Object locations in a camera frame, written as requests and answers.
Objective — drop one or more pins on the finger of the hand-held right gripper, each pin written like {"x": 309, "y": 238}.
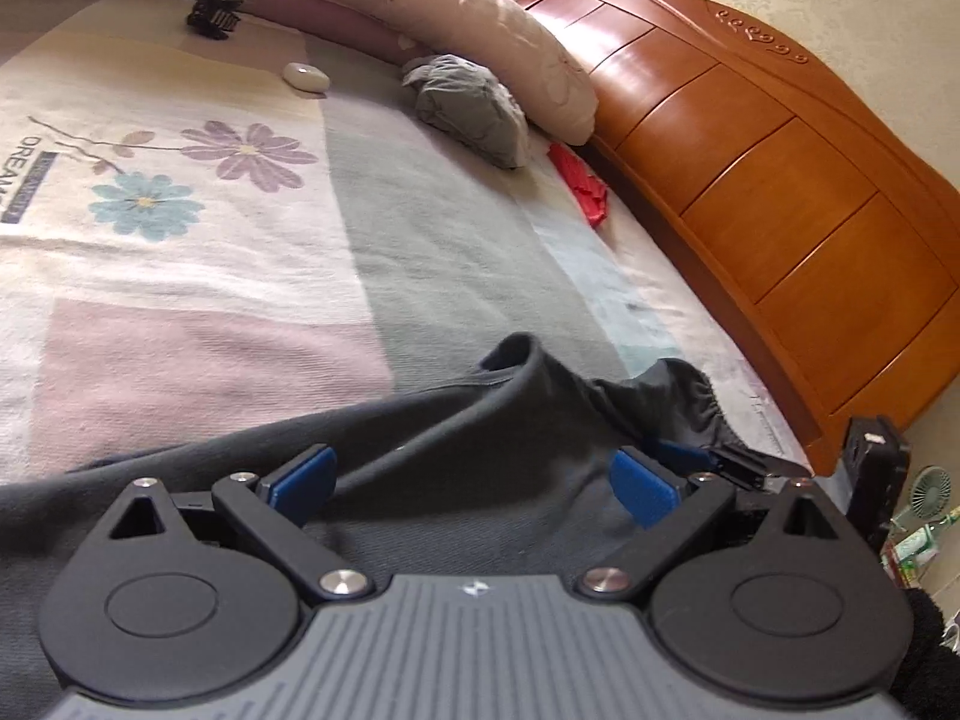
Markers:
{"x": 690, "y": 454}

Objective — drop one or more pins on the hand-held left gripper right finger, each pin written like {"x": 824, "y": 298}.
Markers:
{"x": 645, "y": 491}

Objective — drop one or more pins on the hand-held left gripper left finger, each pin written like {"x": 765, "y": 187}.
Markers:
{"x": 304, "y": 484}

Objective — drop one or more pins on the dark grey pants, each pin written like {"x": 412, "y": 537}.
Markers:
{"x": 450, "y": 427}

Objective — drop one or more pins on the small desk fan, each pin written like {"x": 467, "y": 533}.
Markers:
{"x": 931, "y": 491}

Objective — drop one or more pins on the person's fuzzy garment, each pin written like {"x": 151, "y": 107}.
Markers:
{"x": 926, "y": 652}

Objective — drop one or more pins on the red folding fan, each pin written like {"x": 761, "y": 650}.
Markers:
{"x": 581, "y": 184}

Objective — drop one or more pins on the wooden bed headboard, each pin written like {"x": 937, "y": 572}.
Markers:
{"x": 750, "y": 165}

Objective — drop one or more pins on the white earbud case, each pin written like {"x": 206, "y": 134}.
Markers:
{"x": 306, "y": 78}

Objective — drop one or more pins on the grey cat-face cushion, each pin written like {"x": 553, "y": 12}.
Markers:
{"x": 472, "y": 109}

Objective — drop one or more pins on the black hair claw clip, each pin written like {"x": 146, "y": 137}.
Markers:
{"x": 215, "y": 16}

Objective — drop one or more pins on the long floral pillow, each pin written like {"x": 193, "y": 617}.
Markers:
{"x": 465, "y": 15}

